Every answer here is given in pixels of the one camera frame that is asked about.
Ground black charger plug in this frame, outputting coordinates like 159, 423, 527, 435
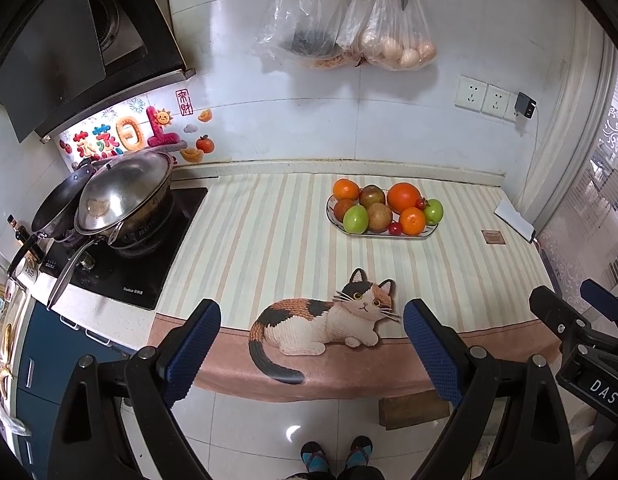
514, 92, 537, 120

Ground person's dark trousers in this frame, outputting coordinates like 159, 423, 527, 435
284, 465, 390, 480

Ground white paper pad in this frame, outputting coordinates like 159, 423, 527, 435
494, 198, 537, 243

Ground black range hood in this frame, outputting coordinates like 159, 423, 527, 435
0, 0, 197, 143

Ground dark sauce bottle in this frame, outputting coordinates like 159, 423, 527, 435
6, 214, 30, 241

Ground patterned glass door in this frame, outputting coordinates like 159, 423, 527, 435
536, 50, 618, 311

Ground striped cat table mat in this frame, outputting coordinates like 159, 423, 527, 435
148, 172, 562, 403

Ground red yellow apple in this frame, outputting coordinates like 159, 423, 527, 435
358, 185, 388, 208

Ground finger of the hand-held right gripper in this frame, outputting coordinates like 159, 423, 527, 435
579, 278, 618, 346
529, 285, 590, 356

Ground clear bag with dark contents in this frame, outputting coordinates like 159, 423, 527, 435
251, 0, 362, 68

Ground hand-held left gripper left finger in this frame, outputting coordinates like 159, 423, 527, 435
48, 298, 223, 480

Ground colourful wall stickers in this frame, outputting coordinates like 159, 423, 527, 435
58, 89, 217, 171

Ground orange mandarin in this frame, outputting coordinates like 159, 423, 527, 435
399, 207, 427, 236
332, 178, 361, 202

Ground steel wok lid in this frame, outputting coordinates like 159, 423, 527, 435
74, 151, 173, 235

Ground large orange with stem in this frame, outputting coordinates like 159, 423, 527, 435
387, 182, 422, 214

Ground floral white oval plate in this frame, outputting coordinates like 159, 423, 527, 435
325, 191, 441, 240

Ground dark frying pan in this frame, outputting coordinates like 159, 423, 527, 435
6, 160, 97, 281

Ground large green apple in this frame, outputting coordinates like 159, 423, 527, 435
343, 204, 369, 234

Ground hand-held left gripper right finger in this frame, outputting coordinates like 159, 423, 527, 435
402, 298, 576, 480

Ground clear bag of eggs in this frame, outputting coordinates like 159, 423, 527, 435
339, 0, 437, 72

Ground blue kitchen cabinet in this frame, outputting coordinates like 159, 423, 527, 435
9, 300, 134, 471

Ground person's right sandalled foot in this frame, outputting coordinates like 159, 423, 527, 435
345, 436, 374, 471

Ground person's left sandalled foot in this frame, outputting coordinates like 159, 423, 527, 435
300, 441, 330, 475

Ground person's sandalled foot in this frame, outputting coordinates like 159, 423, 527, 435
345, 436, 374, 471
300, 441, 330, 475

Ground brown kiwi fruit centre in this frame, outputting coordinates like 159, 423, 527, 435
366, 202, 393, 233

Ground white wall socket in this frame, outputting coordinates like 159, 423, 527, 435
454, 75, 488, 110
480, 85, 519, 121

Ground steel wok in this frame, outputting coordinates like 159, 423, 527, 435
45, 180, 176, 311

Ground black cooktop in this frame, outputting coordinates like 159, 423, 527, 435
39, 187, 210, 311

